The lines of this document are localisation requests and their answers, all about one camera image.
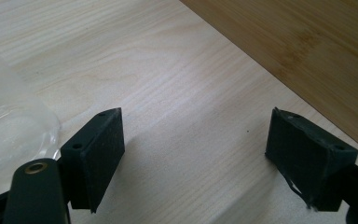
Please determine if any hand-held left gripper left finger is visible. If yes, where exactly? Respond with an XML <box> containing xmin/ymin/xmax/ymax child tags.
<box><xmin>60</xmin><ymin>106</ymin><xmax>126</xmax><ymax>215</ymax></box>

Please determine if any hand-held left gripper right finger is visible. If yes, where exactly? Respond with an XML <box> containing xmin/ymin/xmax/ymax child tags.
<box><xmin>264</xmin><ymin>106</ymin><xmax>358</xmax><ymax>213</ymax></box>

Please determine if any clear plastic cup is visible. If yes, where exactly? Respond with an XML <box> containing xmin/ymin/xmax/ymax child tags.
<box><xmin>0</xmin><ymin>40</ymin><xmax>62</xmax><ymax>180</ymax></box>

